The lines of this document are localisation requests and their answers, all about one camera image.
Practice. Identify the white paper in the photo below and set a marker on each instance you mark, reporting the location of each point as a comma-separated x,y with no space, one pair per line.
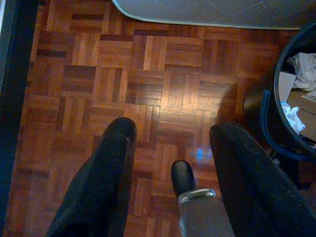
306,69
293,118

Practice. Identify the silver robot left leg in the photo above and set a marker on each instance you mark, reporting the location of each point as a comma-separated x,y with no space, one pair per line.
202,217

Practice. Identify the black trash bin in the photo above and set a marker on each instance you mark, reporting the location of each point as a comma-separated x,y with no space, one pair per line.
277,74

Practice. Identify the black robot left foot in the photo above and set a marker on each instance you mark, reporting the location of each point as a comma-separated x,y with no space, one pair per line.
182,175

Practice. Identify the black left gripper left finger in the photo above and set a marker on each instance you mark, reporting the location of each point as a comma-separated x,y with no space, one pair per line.
103,172

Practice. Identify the dark wooden skirting board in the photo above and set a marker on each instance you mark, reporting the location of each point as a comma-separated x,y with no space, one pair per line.
14,74

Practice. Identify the brown cardboard box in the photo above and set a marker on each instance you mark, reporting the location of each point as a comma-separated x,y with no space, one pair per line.
308,108

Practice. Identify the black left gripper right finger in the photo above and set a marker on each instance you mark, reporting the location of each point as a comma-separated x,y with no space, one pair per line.
254,192

